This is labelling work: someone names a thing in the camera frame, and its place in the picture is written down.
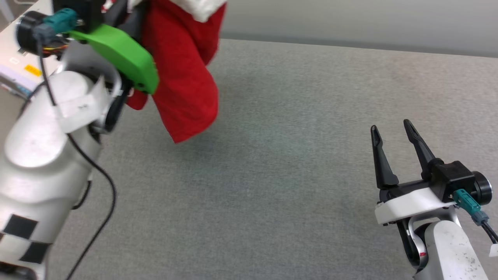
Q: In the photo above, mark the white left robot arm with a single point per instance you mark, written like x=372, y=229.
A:
x=35, y=155

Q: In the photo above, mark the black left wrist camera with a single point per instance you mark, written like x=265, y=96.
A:
x=78, y=11

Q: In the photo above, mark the red basketball jersey white sleeves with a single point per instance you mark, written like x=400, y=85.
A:
x=183, y=70

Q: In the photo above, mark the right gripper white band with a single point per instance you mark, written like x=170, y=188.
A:
x=412, y=202

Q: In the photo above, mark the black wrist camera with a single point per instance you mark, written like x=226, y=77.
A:
x=455, y=179
x=78, y=11

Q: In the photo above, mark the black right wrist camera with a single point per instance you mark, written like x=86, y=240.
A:
x=455, y=179

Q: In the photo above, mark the white power supply box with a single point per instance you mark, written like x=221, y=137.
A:
x=13, y=58

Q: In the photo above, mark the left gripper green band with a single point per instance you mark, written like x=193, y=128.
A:
x=120, y=54

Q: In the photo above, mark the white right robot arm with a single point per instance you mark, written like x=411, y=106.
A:
x=447, y=249

